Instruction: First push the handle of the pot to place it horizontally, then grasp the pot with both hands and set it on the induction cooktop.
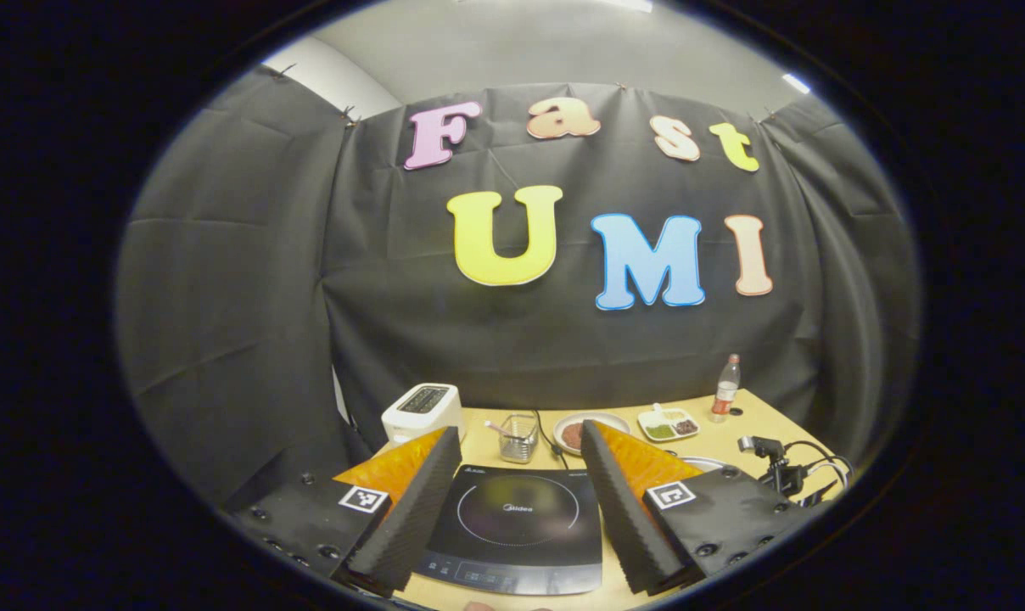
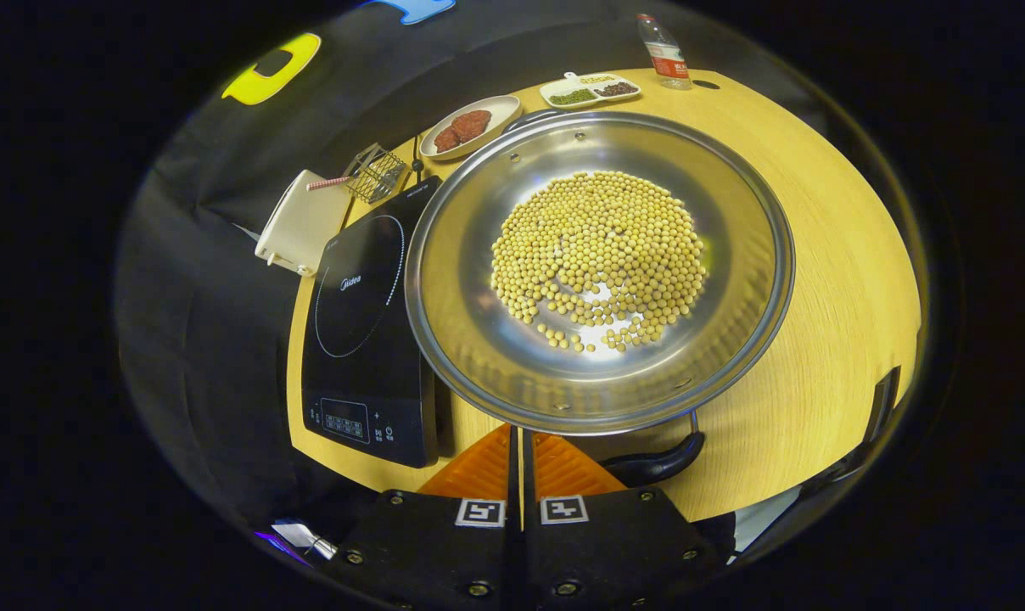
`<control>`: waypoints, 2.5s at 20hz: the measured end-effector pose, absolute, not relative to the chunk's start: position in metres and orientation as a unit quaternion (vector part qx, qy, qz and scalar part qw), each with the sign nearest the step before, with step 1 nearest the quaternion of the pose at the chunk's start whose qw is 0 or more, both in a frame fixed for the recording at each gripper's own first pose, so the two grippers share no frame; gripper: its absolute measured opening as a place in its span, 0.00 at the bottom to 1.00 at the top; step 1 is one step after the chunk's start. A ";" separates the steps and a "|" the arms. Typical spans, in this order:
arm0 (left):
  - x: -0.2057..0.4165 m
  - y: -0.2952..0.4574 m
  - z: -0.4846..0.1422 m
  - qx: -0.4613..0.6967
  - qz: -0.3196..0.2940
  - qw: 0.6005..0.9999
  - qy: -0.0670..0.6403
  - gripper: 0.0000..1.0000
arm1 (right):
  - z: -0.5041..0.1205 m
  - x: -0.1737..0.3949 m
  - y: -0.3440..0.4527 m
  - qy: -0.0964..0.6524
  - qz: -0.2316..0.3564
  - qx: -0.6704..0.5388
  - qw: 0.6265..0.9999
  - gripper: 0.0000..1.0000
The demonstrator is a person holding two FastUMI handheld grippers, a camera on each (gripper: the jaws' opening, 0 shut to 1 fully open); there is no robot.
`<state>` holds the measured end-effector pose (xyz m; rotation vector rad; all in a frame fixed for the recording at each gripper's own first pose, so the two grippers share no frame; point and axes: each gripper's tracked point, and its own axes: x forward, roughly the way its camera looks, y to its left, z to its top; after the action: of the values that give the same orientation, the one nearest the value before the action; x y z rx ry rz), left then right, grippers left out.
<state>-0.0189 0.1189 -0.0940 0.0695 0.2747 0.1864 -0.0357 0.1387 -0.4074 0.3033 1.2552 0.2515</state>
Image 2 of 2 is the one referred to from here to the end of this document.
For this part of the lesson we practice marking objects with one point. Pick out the black induction cooktop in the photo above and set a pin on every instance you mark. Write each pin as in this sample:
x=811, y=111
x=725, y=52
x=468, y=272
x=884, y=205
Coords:
x=360, y=339

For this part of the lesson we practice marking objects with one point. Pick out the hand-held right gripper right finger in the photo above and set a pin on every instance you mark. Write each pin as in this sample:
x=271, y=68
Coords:
x=597, y=552

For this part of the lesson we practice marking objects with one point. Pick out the white oval plate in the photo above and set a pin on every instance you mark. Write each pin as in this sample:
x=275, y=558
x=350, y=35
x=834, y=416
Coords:
x=500, y=110

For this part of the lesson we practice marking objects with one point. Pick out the clear plastic water bottle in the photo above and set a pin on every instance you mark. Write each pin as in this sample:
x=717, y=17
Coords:
x=667, y=59

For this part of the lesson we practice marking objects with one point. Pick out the white kitchen scale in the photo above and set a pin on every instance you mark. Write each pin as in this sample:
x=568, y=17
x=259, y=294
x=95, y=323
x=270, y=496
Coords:
x=300, y=225

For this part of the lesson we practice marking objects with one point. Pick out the pile of small pale beans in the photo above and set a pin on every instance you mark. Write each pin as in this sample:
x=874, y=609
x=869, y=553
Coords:
x=596, y=79

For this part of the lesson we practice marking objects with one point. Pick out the brown meat patty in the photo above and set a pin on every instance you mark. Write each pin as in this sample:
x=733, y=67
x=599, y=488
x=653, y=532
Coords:
x=446, y=139
x=472, y=125

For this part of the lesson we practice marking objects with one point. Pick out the stainless steel pot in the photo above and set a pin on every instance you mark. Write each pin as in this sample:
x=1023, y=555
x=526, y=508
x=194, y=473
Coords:
x=462, y=280

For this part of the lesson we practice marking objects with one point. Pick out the red striped straw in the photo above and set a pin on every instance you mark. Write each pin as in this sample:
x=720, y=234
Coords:
x=327, y=183

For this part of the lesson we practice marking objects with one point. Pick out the pile of dark red beans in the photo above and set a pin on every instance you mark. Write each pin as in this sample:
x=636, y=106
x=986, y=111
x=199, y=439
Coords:
x=616, y=88

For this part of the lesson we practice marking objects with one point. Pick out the white divided dish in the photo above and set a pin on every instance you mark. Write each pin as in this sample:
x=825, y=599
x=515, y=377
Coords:
x=563, y=85

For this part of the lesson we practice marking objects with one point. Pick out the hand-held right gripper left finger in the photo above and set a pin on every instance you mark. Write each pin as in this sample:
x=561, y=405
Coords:
x=445, y=552

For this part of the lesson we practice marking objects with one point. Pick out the pile of yellow soybeans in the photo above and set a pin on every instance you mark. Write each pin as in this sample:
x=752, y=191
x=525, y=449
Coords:
x=597, y=246

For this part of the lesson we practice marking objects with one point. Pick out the pile of green mung beans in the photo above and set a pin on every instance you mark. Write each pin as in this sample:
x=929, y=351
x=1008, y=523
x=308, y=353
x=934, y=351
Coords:
x=574, y=97

